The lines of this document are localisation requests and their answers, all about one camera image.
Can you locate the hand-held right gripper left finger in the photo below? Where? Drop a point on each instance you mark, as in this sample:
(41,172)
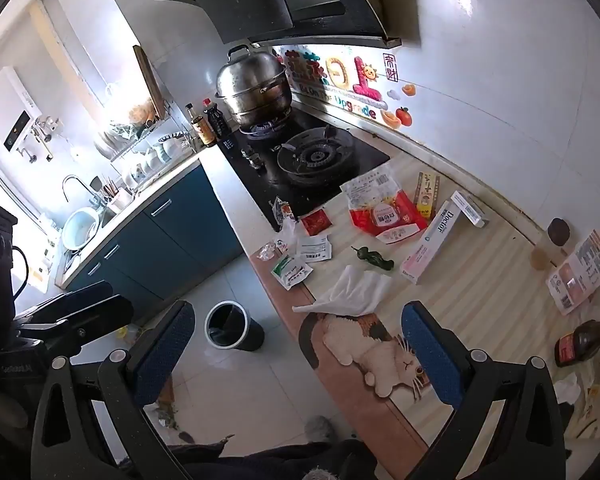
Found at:
(165,350)

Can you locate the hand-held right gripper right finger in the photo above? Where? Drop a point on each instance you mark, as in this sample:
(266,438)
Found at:
(430,355)

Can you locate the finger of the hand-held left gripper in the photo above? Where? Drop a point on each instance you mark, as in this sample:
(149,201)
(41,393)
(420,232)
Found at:
(70,302)
(95,315)

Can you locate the black trash bin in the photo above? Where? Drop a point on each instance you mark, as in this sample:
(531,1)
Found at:
(235,332)

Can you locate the white and green medicine box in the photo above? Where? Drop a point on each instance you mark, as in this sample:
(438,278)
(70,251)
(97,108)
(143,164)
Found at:
(469,208)

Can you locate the green vegetable scraps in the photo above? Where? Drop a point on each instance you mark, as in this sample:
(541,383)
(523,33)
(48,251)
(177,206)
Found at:
(166,412)

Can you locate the white basin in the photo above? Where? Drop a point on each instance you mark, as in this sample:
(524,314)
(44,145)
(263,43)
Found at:
(80,227)

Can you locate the wood pattern counter mat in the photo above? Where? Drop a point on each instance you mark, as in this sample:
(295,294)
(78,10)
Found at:
(485,300)

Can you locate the white tissue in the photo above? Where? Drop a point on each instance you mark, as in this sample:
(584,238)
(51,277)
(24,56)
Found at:
(352,290)

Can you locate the blue kitchen cabinet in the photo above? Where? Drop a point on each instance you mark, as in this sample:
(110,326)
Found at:
(170,240)

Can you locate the pink and white toothpaste box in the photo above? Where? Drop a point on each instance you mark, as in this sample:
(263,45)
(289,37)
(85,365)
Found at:
(430,247)

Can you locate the chrome faucet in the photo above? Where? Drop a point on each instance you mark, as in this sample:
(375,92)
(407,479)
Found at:
(75,182)

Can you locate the green pepper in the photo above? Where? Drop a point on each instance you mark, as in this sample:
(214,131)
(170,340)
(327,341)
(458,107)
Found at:
(375,260)

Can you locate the white chopstick holder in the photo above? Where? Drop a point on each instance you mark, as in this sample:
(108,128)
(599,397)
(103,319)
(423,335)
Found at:
(117,199)

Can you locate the grey fluffy slipper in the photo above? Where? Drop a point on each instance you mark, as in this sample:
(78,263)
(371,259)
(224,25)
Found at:
(320,427)

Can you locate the red and white plastic bag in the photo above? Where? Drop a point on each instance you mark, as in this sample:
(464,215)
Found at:
(387,220)

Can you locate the small clear packet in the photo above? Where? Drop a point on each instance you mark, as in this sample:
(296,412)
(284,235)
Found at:
(268,251)

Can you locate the green and white packet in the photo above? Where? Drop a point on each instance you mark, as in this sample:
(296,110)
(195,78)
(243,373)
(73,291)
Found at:
(291,272)

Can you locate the brown bottle with yellow label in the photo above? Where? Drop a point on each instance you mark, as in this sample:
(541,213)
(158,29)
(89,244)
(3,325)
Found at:
(582,340)

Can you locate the white water heater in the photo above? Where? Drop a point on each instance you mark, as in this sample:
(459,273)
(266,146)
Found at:
(5,105)

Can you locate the white printed packet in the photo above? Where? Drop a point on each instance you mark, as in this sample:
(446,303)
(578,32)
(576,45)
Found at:
(314,249)

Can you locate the yellow box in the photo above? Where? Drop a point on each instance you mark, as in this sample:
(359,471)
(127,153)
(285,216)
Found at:
(426,195)

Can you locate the clear jar with brown lid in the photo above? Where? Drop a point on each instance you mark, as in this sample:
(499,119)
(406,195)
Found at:
(550,245)

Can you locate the row of white bowls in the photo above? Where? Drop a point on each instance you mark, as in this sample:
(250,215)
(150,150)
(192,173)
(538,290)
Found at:
(150,160)

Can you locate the metal dish rack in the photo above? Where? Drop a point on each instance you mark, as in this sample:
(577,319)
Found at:
(130,147)

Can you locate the crumpled translucent plastic bag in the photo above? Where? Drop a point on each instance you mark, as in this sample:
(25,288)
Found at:
(592,400)

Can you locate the white printed leaflet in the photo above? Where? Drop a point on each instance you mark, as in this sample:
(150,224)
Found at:
(580,272)

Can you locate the crumpled clear plastic wrapper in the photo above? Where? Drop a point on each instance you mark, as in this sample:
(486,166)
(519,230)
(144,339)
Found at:
(291,232)

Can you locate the red sauce packet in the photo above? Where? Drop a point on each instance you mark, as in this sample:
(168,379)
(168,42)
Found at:
(315,222)

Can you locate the clear labelled plastic bag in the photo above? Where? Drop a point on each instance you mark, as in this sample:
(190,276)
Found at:
(370,185)

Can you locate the black glass gas stove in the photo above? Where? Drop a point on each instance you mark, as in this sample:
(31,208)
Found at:
(252,187)

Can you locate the dark snack wrapper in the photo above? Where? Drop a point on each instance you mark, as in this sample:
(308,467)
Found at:
(282,207)

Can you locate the brown sauce bottle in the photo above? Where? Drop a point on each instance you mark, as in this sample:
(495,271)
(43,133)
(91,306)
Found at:
(200,127)

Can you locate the dark soy sauce bottle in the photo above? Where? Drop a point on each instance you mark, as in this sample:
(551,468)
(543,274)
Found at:
(216,120)

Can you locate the wooden cutting board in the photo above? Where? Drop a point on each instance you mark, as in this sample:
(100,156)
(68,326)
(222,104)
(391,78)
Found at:
(150,80)

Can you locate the steel steamer pot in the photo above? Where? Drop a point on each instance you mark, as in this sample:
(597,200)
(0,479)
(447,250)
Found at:
(252,85)

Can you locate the black range hood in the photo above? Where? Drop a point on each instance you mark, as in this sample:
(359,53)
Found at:
(260,0)

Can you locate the orange fruit wall sticker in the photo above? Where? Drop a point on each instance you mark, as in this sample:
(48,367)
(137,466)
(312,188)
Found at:
(397,117)

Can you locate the colourful lettering wall sticker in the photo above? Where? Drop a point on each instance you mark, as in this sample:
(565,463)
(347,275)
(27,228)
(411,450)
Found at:
(340,80)

